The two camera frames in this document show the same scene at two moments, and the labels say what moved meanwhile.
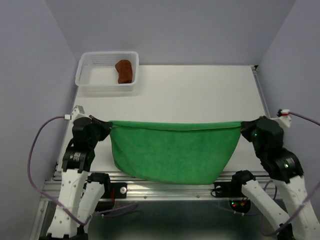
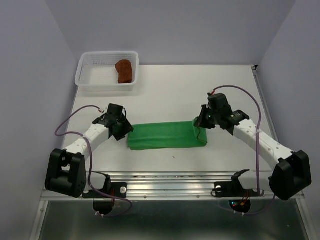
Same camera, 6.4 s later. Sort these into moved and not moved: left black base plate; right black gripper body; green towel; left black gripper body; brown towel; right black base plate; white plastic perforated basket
Moved: right black gripper body; left black gripper body; green towel
Not moved: white plastic perforated basket; right black base plate; left black base plate; brown towel
